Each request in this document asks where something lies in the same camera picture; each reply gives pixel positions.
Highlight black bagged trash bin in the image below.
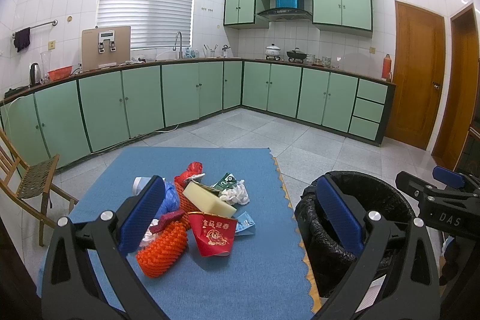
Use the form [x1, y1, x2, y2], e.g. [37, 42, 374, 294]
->
[295, 171, 415, 297]

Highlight brown water purifier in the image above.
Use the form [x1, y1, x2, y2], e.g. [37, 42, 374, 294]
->
[81, 26, 131, 71]

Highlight red thermos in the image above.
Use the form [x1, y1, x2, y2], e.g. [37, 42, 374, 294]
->
[382, 54, 392, 81]

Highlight dark hanging towel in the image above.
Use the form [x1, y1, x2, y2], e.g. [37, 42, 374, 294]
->
[13, 27, 31, 53]

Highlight blue table mat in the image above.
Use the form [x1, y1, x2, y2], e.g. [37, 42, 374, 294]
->
[36, 146, 316, 320]

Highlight orange foam net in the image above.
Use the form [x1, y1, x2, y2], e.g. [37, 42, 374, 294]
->
[174, 182, 199, 231]
[136, 222, 188, 278]

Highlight green milk carton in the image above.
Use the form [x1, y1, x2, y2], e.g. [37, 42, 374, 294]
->
[211, 173, 238, 193]

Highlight red plastic bag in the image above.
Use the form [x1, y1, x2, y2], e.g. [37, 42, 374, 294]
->
[173, 162, 203, 188]

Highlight steel kettle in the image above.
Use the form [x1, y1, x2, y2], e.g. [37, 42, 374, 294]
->
[29, 62, 41, 87]

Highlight blue white paper cup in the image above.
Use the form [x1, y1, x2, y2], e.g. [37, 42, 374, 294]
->
[132, 177, 151, 196]

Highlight black wok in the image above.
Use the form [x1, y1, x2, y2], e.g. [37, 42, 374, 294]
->
[286, 48, 307, 63]

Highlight yellow sponge block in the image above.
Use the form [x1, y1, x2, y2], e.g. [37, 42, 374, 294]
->
[183, 182, 237, 218]

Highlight wooden door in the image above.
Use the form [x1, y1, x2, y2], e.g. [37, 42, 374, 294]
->
[432, 5, 479, 170]
[385, 1, 446, 149]

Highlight range hood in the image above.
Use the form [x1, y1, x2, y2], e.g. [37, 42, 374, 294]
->
[256, 0, 313, 21]

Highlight towel rail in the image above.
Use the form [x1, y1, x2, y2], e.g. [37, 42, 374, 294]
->
[11, 19, 59, 39]

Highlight red paper cup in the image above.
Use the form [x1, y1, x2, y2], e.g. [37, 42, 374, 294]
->
[188, 212, 237, 257]

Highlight white cooking pot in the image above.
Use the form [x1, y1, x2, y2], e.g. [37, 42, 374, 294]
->
[265, 44, 281, 61]

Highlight green lower kitchen cabinets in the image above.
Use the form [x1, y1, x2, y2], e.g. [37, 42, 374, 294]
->
[1, 60, 395, 166]

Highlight white plastic bag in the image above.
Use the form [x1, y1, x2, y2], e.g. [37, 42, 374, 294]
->
[220, 179, 250, 205]

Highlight red basin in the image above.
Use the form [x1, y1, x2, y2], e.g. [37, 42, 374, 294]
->
[48, 65, 72, 81]

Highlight sink faucet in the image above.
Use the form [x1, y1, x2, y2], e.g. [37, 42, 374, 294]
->
[172, 31, 183, 59]

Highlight light blue milk carton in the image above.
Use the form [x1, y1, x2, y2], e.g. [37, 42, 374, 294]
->
[235, 212, 256, 236]

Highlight blue glove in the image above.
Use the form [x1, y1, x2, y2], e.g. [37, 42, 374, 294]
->
[159, 182, 180, 215]

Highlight wooden chair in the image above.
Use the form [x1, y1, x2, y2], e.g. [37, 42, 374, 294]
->
[1, 130, 78, 247]

